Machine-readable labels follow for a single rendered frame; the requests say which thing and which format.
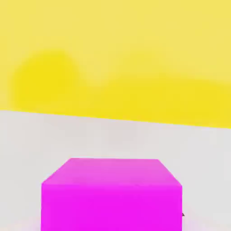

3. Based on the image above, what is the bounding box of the large yellow box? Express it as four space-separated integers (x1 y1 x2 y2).
0 0 231 129

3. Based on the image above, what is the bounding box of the small magenta cube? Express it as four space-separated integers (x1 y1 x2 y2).
41 157 183 231

